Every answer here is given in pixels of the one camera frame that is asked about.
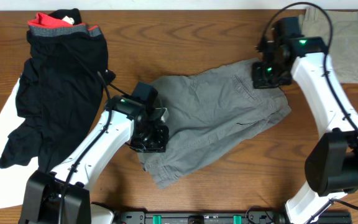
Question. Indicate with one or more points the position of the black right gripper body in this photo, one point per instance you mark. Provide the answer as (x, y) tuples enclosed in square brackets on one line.
[(268, 76)]

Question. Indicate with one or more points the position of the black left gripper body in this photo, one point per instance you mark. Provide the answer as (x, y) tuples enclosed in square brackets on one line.
[(152, 140)]

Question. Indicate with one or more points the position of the grey cargo shorts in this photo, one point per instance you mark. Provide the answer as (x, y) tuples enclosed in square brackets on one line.
[(209, 114)]

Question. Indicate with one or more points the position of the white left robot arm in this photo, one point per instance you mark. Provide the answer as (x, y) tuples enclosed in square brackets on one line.
[(63, 195)]

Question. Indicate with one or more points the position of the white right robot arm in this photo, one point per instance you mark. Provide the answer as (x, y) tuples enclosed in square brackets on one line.
[(331, 169)]

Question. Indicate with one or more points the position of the folded khaki shorts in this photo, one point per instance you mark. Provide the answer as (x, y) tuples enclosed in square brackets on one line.
[(344, 47)]

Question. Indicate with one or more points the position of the black garment with red waistband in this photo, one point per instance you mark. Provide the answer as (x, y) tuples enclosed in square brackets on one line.
[(60, 89)]

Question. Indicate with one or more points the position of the white garment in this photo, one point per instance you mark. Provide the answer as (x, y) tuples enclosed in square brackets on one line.
[(13, 179)]

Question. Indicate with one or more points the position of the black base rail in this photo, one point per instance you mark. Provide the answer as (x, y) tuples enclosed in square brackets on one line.
[(235, 217)]

